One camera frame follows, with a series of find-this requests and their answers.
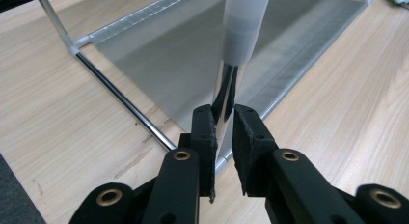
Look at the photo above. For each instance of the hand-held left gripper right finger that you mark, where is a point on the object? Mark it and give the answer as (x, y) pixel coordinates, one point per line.
(254, 146)

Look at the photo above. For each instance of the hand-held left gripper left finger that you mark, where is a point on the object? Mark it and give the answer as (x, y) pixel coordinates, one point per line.
(205, 137)

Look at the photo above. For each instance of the two-tier metal frame rack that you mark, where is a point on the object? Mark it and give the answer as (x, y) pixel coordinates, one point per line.
(160, 56)

